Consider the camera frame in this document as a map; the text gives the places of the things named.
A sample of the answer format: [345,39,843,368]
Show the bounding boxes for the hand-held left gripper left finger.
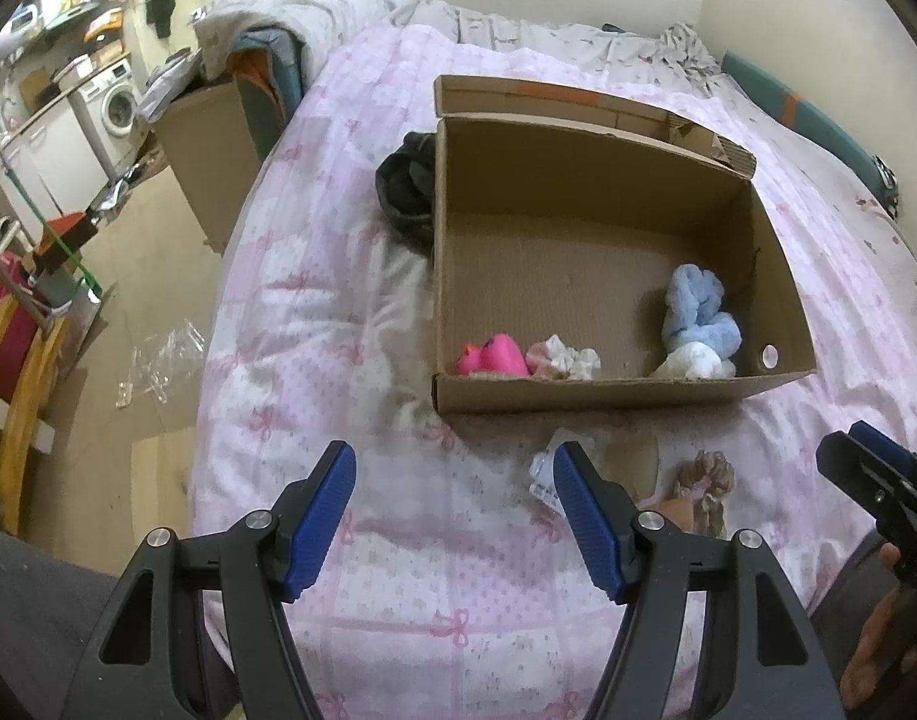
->
[61,441,358,720]

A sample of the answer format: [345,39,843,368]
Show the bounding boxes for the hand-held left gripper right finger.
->
[552,441,838,720]

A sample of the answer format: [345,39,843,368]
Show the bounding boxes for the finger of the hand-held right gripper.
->
[849,420,917,511]
[816,431,910,541]

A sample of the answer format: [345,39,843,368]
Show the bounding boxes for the clear plastic packet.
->
[529,427,572,515]

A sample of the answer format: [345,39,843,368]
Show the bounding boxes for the brown translucent pouch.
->
[601,431,662,500]

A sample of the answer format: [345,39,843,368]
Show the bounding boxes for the brown floral scrunchie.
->
[672,450,737,541]

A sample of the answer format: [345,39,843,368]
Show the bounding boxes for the cream scrunchie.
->
[526,334,602,381]

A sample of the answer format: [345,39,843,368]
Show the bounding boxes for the pink rubber duck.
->
[458,334,529,377]

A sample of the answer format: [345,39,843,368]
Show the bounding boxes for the blue fluffy cloth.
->
[661,264,743,357]

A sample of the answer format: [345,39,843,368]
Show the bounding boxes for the person's right hand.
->
[840,540,917,713]

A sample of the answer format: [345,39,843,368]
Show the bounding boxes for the flat cardboard sheet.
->
[130,431,200,537]

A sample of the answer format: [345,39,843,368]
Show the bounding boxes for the clear plastic packaging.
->
[117,319,208,410]

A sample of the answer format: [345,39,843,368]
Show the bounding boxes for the black white patterned item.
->
[871,154,902,222]

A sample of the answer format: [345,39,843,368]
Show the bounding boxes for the dark striped garment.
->
[374,131,439,252]

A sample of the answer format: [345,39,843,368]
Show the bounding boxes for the grey bin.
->
[34,270,80,316]

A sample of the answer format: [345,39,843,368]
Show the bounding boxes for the teal cushion with orange stripe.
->
[721,49,891,196]

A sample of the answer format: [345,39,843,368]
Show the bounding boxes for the red storage box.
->
[0,255,43,406]

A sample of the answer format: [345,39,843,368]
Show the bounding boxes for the silver foil bags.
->
[91,165,148,222]

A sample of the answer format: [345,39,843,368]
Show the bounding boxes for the red black box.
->
[34,211,100,271]

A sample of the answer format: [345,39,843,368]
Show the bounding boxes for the wooden bedside cabinet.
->
[154,79,265,252]

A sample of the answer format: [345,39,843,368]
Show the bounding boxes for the folded teal orange blanket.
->
[229,30,305,143]

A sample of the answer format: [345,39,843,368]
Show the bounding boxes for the white kitchen counter cabinet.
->
[0,82,100,241]

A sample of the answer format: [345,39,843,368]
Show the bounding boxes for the grey plastic bags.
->
[132,52,205,125]

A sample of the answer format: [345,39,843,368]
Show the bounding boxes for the white washing machine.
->
[76,64,140,166]

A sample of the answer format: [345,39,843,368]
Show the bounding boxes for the white floral duvet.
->
[192,0,917,331]

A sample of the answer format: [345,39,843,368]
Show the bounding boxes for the orange yellow package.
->
[79,7,125,42]

